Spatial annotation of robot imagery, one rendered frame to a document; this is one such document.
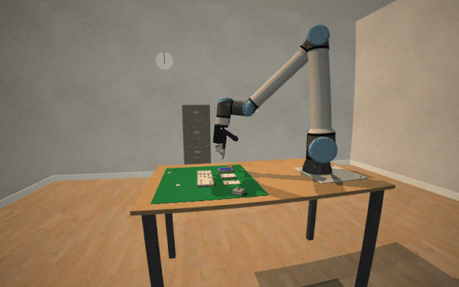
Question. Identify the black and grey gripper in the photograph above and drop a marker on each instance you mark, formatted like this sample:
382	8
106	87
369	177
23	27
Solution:
220	139

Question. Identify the green felt playing mat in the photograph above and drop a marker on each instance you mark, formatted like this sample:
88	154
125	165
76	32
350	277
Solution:
187	177

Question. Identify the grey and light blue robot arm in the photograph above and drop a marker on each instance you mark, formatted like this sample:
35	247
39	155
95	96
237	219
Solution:
321	145

